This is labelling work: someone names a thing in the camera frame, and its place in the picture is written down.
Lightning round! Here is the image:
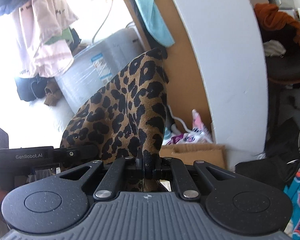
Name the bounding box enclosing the leopard print garment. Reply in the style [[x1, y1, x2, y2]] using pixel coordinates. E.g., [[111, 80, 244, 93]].
[[59, 47, 170, 193]]

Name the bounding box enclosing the tall brown cardboard panel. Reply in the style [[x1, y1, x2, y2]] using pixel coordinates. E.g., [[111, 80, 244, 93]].
[[112, 0, 215, 131]]

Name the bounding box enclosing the orange garment on chair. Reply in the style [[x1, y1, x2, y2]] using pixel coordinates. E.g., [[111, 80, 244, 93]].
[[254, 3, 300, 47]]

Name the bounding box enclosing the purple white detergent pouch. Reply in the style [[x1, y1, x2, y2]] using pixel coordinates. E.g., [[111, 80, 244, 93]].
[[162, 130, 213, 146]]

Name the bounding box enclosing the blue cap detergent bottle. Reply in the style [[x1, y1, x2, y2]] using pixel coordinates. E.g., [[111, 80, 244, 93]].
[[164, 127, 171, 140]]

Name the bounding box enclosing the light blue hanging cloth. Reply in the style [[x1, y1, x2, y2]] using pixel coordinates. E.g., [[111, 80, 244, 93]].
[[135, 0, 175, 47]]

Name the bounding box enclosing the brown cardboard sheet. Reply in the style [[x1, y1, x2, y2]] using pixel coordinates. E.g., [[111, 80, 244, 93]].
[[159, 143, 228, 169]]

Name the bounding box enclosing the black folded clothes stack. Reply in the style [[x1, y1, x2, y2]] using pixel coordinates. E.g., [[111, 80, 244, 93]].
[[235, 159, 285, 191]]

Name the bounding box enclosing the pink hanging garment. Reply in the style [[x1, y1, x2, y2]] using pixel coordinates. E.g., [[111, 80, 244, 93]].
[[11, 0, 77, 79]]

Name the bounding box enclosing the grey wrapped appliance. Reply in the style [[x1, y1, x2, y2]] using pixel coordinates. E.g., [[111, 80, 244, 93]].
[[55, 28, 144, 113]]

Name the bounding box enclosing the pink spray bottle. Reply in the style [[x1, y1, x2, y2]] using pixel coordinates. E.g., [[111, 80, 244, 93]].
[[192, 109, 205, 132]]

